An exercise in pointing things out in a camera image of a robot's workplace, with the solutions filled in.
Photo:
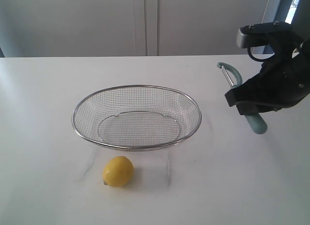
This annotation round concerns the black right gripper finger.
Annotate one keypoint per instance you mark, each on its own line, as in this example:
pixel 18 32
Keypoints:
pixel 245 92
pixel 248 107

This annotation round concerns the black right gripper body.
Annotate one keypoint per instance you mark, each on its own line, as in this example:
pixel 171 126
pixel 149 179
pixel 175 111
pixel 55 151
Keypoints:
pixel 284 79

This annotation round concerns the teal handled peeler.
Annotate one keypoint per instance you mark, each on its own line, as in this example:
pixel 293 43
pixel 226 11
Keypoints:
pixel 233 77

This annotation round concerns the yellow lemon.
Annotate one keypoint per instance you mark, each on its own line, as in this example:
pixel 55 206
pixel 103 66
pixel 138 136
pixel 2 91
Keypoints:
pixel 118 172

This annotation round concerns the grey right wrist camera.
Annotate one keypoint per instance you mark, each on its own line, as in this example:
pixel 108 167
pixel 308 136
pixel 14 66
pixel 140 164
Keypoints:
pixel 256 35

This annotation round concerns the oval metal wire basket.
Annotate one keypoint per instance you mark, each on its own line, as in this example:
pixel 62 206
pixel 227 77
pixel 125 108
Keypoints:
pixel 136 117

